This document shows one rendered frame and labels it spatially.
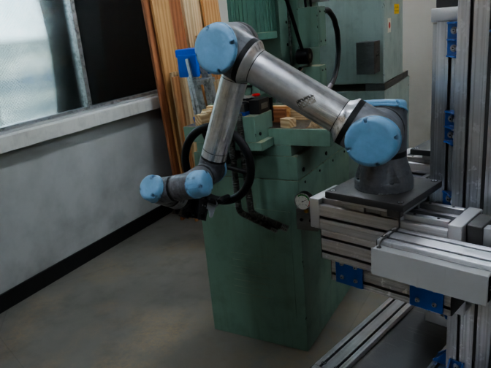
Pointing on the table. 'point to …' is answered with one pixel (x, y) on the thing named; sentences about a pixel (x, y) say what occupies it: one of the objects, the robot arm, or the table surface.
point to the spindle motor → (255, 16)
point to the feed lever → (304, 55)
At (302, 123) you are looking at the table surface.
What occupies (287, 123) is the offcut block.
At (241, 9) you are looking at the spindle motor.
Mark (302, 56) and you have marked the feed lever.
